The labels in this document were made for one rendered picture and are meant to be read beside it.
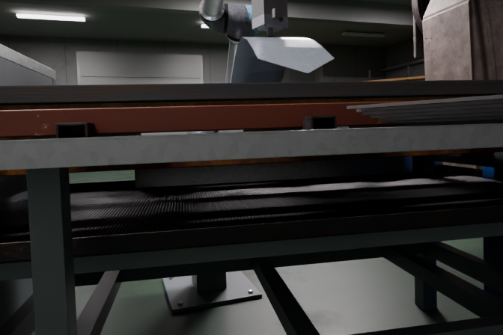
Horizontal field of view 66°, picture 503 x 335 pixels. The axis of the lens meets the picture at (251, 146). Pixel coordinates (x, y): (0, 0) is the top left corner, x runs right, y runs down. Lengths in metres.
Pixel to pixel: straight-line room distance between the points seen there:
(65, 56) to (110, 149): 10.38
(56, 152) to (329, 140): 0.30
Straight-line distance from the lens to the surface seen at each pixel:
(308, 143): 0.45
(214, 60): 11.04
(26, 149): 0.46
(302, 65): 0.87
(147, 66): 10.68
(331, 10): 7.92
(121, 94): 0.76
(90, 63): 10.67
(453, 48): 4.46
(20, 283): 1.57
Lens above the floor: 0.75
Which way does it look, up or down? 2 degrees down
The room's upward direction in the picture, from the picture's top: 2 degrees counter-clockwise
